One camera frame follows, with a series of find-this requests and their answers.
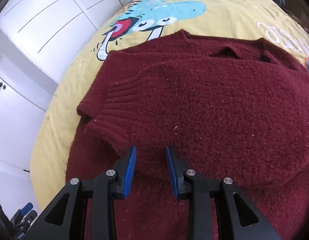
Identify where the dark red knit sweater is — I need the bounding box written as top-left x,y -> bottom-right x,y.
66,30 -> 309,239

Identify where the white wardrobe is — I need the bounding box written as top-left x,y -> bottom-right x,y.
0,0 -> 122,207

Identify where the yellow cartoon print bedspread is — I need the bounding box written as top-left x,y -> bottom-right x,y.
30,0 -> 309,208

